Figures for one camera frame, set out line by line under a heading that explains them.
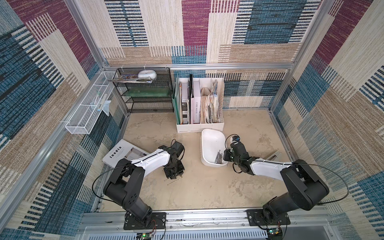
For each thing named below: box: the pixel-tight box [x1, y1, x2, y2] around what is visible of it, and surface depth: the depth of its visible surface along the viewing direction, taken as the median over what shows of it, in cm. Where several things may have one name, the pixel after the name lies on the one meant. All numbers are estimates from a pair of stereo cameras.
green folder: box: [171, 75, 181, 125], surface depth 92 cm
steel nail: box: [214, 149, 223, 164], surface depth 96 cm
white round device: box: [138, 69, 157, 81], surface depth 92 cm
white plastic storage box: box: [200, 128, 228, 168], surface depth 100 cm
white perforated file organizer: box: [176, 77, 225, 133], surface depth 103 cm
